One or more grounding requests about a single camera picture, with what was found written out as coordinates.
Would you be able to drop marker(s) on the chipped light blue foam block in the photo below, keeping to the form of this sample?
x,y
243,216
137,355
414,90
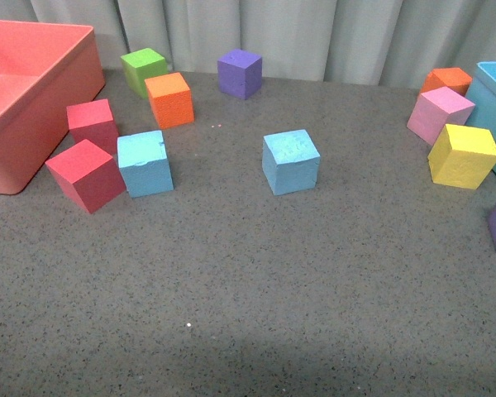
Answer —
x,y
144,164

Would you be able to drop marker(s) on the orange foam block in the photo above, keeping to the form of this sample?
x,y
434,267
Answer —
x,y
170,100
454,78

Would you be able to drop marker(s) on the green foam block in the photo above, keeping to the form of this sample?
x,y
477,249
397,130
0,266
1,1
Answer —
x,y
141,65

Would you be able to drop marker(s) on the dark red foam block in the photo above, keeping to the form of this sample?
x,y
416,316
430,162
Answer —
x,y
95,122

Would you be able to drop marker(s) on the white curtain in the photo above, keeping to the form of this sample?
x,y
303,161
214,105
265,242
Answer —
x,y
389,43

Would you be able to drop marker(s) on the pink foam block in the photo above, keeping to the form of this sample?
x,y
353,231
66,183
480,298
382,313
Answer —
x,y
436,108

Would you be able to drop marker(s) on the yellow foam block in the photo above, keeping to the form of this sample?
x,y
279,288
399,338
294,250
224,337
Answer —
x,y
462,156

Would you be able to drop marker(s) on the pink plastic bin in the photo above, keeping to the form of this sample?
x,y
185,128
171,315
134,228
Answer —
x,y
44,68

